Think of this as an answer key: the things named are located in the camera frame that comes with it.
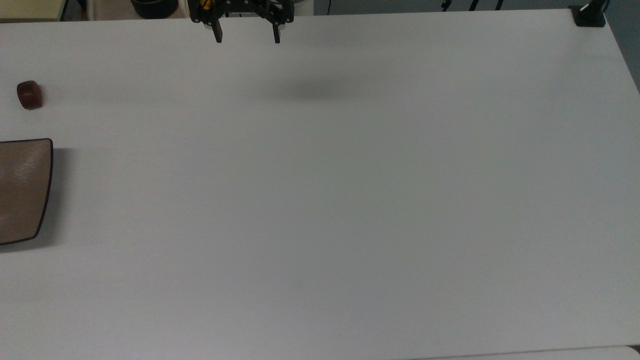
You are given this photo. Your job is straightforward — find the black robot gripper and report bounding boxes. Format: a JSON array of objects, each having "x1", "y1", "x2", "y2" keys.
[{"x1": 188, "y1": 0, "x2": 295, "y2": 45}]

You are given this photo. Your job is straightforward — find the small round brown food item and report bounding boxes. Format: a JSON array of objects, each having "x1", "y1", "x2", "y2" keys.
[{"x1": 16, "y1": 80, "x2": 44, "y2": 111}]

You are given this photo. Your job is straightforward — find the white cylindrical robot base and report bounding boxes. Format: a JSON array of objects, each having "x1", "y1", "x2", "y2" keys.
[{"x1": 280, "y1": 0, "x2": 315, "y2": 17}]

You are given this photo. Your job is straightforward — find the black round pot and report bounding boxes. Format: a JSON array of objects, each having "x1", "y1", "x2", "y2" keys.
[{"x1": 130, "y1": 0, "x2": 180, "y2": 20}]

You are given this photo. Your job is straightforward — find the brown square ceramic plate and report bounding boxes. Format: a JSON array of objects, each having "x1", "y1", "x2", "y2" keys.
[{"x1": 0, "y1": 138, "x2": 55, "y2": 246}]

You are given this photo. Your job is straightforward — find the beige cabinet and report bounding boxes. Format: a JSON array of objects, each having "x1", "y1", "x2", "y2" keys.
[{"x1": 0, "y1": 0, "x2": 69, "y2": 24}]

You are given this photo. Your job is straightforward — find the black tripod legs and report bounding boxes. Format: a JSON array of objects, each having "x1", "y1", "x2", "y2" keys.
[{"x1": 440, "y1": 0, "x2": 506, "y2": 12}]

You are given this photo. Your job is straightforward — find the black table clamp mount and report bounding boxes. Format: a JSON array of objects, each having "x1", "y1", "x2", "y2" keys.
[{"x1": 570, "y1": 0, "x2": 609, "y2": 28}]

